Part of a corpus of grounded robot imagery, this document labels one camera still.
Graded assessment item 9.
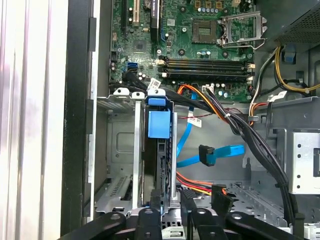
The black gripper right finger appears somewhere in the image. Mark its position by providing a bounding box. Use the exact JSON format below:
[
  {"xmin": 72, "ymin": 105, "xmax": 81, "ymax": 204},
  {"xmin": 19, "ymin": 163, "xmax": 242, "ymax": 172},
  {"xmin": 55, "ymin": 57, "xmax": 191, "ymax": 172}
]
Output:
[{"xmin": 179, "ymin": 189, "xmax": 305, "ymax": 240}]

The black white wire bundle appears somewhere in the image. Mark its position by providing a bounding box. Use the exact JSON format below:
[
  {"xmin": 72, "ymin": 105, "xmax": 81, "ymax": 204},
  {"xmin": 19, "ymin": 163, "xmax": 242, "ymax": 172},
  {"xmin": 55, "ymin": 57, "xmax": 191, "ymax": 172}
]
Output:
[{"xmin": 248, "ymin": 47, "xmax": 280, "ymax": 106}]

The orange wire with black connector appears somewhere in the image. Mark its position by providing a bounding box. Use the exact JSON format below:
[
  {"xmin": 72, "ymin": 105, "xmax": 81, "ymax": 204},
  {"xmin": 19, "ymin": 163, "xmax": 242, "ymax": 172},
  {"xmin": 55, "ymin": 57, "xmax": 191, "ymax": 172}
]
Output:
[{"xmin": 175, "ymin": 171, "xmax": 235, "ymax": 215}]

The blue SATA wire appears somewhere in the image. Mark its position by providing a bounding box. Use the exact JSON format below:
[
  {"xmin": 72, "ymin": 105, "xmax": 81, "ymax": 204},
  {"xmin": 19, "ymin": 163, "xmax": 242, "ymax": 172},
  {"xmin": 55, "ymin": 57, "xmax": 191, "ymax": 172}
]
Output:
[{"xmin": 175, "ymin": 92, "xmax": 245, "ymax": 169}]

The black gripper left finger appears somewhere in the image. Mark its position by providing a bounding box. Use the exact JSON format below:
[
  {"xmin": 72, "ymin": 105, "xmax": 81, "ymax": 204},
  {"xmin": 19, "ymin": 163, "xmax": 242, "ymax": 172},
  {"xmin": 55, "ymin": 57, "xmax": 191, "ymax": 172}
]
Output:
[{"xmin": 58, "ymin": 189, "xmax": 163, "ymax": 240}]

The hard disk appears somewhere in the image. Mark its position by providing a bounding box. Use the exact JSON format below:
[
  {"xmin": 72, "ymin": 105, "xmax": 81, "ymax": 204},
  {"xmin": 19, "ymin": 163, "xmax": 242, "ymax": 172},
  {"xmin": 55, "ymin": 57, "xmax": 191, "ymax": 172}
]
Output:
[{"xmin": 143, "ymin": 88, "xmax": 179, "ymax": 210}]

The black RAM slot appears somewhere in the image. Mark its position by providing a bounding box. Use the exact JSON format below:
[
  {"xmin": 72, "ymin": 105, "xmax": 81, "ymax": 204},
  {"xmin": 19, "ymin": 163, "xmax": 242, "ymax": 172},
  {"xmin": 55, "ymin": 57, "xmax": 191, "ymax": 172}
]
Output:
[
  {"xmin": 157, "ymin": 56, "xmax": 254, "ymax": 64},
  {"xmin": 157, "ymin": 62, "xmax": 255, "ymax": 70},
  {"xmin": 157, "ymin": 68, "xmax": 254, "ymax": 75},
  {"xmin": 159, "ymin": 73, "xmax": 255, "ymax": 83}
]

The metal locking lever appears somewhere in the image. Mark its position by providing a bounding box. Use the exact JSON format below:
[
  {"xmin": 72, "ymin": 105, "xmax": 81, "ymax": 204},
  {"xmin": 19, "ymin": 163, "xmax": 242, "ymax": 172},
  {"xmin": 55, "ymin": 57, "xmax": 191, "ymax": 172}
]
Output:
[{"xmin": 221, "ymin": 37, "xmax": 268, "ymax": 50}]

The grey power supply box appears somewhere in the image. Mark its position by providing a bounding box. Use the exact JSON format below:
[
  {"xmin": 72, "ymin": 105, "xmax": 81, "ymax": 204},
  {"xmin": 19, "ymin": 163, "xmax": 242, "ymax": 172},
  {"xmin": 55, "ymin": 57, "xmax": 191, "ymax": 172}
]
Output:
[{"xmin": 254, "ymin": 0, "xmax": 320, "ymax": 53}]

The black graphics card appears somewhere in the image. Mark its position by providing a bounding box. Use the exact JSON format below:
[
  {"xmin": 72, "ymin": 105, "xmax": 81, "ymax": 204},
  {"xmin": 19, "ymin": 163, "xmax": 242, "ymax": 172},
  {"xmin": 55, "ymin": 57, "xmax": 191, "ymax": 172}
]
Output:
[{"xmin": 149, "ymin": 0, "xmax": 164, "ymax": 43}]

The metal socket cover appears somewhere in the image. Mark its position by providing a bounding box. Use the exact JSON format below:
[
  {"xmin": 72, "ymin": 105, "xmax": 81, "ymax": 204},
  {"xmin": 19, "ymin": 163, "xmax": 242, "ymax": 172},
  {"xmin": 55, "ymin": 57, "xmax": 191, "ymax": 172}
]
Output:
[{"xmin": 219, "ymin": 10, "xmax": 268, "ymax": 50}]

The blue cable clip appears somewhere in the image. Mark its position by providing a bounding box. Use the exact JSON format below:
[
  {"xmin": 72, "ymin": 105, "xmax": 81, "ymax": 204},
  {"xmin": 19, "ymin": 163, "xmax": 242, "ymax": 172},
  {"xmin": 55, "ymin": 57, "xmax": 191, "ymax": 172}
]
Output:
[{"xmin": 284, "ymin": 44, "xmax": 296, "ymax": 63}]

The CPU socket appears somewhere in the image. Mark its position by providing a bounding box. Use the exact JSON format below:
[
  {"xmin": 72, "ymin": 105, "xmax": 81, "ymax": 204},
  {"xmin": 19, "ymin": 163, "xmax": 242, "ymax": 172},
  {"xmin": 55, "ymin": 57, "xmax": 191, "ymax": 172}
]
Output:
[{"xmin": 191, "ymin": 19, "xmax": 218, "ymax": 45}]

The white expansion slot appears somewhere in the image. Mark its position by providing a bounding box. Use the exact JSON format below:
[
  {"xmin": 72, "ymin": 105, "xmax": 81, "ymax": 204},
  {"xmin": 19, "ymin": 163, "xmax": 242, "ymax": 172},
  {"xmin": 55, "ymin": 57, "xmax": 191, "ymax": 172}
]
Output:
[{"xmin": 132, "ymin": 0, "xmax": 140, "ymax": 28}]

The black expansion slot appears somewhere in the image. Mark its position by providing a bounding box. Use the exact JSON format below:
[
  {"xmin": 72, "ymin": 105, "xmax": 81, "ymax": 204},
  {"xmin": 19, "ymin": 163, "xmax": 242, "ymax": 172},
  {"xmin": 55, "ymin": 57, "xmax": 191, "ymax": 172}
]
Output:
[{"xmin": 121, "ymin": 0, "xmax": 127, "ymax": 36}]

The orange yellow wire bundle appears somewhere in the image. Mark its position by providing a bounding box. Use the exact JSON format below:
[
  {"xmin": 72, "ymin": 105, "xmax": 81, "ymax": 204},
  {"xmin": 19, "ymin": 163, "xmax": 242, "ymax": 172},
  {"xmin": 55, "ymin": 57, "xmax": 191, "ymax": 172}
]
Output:
[{"xmin": 176, "ymin": 84, "xmax": 229, "ymax": 124}]

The black open PC case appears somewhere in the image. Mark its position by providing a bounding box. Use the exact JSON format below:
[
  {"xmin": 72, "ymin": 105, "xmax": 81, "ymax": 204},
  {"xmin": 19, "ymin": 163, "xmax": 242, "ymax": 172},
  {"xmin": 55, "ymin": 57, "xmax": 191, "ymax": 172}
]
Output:
[{"xmin": 59, "ymin": 0, "xmax": 320, "ymax": 240}]

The grey metal drive cage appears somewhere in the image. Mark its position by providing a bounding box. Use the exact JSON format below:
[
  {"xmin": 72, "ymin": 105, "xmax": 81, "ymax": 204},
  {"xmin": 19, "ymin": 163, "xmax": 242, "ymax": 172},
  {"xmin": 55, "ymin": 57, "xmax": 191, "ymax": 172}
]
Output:
[{"xmin": 254, "ymin": 96, "xmax": 320, "ymax": 226}]

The black cable bundle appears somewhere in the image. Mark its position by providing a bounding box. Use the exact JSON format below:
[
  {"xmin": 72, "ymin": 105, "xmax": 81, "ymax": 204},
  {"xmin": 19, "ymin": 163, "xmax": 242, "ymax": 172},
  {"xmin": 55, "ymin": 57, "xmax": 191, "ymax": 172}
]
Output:
[{"xmin": 122, "ymin": 71, "xmax": 306, "ymax": 227}]

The green motherboard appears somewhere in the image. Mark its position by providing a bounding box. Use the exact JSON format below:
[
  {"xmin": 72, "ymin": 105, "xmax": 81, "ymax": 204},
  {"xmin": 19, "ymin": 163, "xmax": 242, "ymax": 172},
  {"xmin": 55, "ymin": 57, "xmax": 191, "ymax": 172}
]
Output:
[{"xmin": 108, "ymin": 0, "xmax": 258, "ymax": 104}]

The grey metal disk bay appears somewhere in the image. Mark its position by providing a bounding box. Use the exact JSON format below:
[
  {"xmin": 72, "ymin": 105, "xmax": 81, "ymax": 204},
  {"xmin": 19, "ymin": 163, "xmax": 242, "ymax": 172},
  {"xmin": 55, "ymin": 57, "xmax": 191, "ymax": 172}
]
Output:
[{"xmin": 94, "ymin": 87, "xmax": 181, "ymax": 216}]

